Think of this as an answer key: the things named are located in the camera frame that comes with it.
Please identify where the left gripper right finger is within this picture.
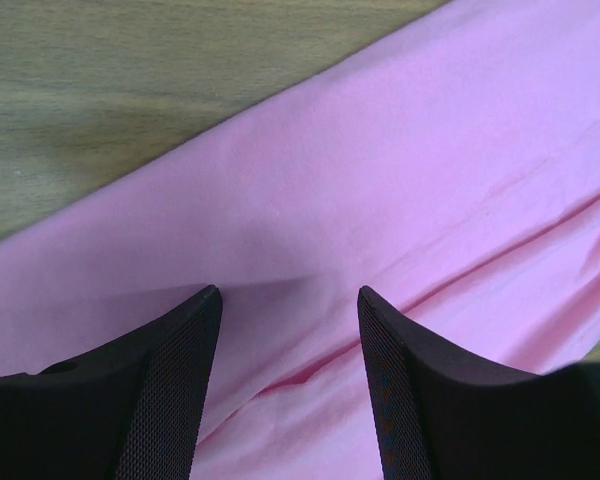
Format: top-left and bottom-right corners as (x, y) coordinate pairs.
(357, 287), (600, 479)

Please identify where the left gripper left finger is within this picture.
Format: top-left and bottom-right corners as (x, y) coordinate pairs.
(0, 285), (223, 479)

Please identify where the light pink t shirt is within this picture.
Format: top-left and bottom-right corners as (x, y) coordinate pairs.
(0, 0), (600, 479)

